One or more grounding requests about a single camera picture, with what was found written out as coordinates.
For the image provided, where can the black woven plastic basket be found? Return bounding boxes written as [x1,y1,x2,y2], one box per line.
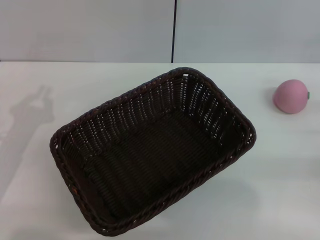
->
[49,66,257,237]

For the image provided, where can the pink toy peach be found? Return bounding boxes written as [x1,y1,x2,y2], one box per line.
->
[272,79,312,116]

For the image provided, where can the black vertical wall strip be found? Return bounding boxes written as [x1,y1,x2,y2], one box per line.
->
[170,0,179,64]

